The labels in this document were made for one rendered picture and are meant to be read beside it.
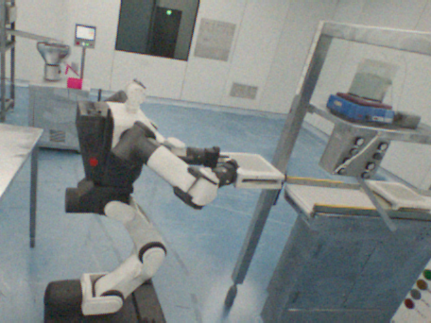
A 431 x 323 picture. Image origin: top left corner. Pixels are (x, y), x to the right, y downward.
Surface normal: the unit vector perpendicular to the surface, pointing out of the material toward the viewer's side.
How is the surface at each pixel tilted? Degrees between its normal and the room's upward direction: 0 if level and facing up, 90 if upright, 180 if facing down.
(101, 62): 90
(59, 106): 90
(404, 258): 90
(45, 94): 90
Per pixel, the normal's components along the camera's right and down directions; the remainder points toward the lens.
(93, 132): 0.25, 0.45
